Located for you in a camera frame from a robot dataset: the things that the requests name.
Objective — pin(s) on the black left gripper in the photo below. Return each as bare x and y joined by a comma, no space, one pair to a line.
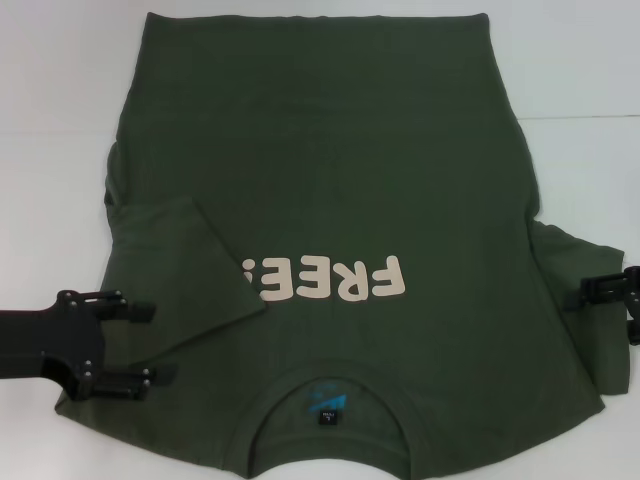
50,335

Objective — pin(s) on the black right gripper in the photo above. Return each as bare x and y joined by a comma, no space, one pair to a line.
635,300

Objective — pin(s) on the dark green FREE t-shirt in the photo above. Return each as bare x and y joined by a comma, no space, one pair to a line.
350,175

